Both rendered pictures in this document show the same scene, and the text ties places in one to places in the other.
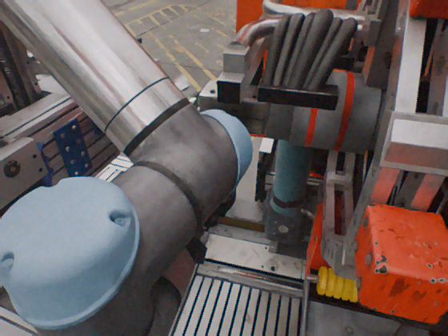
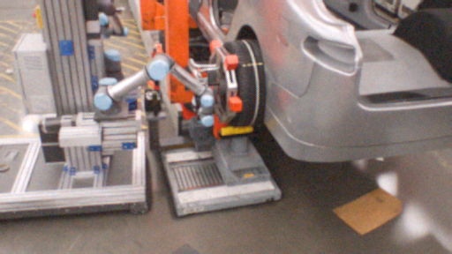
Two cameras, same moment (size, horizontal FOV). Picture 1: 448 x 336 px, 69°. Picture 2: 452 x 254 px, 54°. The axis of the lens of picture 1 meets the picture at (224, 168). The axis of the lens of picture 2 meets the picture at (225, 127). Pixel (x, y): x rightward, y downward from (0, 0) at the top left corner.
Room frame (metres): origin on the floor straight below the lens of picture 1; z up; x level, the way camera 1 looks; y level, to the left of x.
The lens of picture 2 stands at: (-2.11, 1.35, 2.31)
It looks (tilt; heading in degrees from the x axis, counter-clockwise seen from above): 31 degrees down; 328
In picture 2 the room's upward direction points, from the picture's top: 3 degrees clockwise
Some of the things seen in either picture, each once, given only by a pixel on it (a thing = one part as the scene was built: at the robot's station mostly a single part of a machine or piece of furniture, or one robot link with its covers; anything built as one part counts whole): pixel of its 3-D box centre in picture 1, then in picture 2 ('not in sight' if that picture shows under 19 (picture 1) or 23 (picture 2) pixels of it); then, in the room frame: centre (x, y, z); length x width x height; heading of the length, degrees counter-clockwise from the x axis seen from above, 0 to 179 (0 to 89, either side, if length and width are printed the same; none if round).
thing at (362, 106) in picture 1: (326, 110); (213, 85); (0.53, -0.19, 0.85); 0.21 x 0.14 x 0.14; 75
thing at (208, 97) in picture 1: (235, 106); not in sight; (0.40, -0.02, 0.93); 0.09 x 0.05 x 0.05; 75
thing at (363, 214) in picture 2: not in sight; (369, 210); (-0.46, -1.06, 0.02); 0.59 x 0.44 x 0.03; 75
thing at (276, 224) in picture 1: (322, 230); (214, 133); (0.77, -0.35, 0.26); 0.42 x 0.18 x 0.35; 75
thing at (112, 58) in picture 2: not in sight; (111, 59); (1.03, 0.42, 0.98); 0.13 x 0.12 x 0.14; 54
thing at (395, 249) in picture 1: (399, 259); (234, 104); (0.21, -0.18, 0.85); 0.09 x 0.08 x 0.07; 165
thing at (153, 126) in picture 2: not in sight; (153, 126); (1.18, 0.05, 0.21); 0.10 x 0.10 x 0.42; 75
